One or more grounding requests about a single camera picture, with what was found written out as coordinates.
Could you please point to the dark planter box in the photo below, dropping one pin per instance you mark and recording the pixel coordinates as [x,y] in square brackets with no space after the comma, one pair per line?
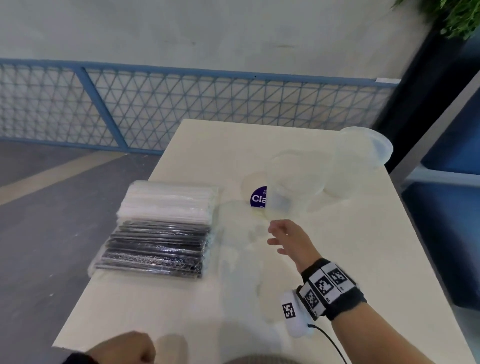
[405,112]

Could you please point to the white tag on fence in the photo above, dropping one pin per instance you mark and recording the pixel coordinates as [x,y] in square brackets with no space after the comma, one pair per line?
[388,80]

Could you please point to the pack of black straws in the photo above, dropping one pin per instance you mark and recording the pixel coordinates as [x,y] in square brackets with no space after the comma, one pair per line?
[157,251]

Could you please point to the green fern plant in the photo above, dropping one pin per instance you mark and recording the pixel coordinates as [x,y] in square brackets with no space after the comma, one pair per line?
[450,15]

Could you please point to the blue mesh fence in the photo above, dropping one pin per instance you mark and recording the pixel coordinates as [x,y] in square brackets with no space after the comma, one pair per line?
[187,72]

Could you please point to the person's left hand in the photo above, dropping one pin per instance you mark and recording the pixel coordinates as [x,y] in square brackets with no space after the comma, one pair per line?
[120,348]

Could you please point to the blue bench back cushion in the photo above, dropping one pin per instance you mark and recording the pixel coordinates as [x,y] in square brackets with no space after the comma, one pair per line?
[457,142]

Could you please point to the pack of white straws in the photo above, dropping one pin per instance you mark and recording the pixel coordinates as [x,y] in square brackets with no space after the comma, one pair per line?
[168,202]

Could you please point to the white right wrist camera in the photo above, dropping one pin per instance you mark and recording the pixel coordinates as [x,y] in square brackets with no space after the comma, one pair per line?
[296,324]

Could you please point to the person's right forearm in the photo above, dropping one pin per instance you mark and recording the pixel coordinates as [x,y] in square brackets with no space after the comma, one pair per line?
[393,337]

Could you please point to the black right wristband with markers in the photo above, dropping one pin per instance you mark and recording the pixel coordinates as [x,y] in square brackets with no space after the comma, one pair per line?
[348,300]

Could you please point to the person's right hand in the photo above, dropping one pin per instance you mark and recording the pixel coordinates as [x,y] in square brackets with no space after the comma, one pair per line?
[296,243]

